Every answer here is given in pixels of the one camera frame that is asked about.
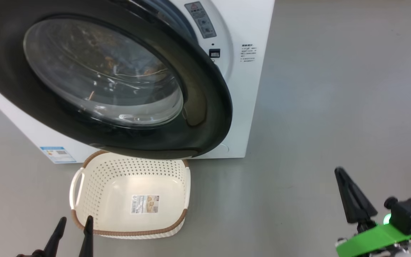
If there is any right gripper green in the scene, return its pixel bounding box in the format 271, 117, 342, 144
334, 167, 411, 257

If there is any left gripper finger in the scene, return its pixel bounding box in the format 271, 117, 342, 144
43, 216, 67, 257
78, 215, 95, 257

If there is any dark washing machine door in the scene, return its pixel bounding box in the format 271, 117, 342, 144
0, 0, 233, 160

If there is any cream basket with brown rim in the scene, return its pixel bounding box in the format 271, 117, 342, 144
69, 150, 192, 240

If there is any paper label in basket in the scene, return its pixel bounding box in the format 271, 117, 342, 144
131, 195, 161, 214

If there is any white front-load washing machine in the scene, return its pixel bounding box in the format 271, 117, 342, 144
0, 0, 276, 165

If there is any blue energy label sticker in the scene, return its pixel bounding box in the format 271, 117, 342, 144
40, 146, 77, 164

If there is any grey warning sticker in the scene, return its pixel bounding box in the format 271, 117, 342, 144
185, 1, 217, 39

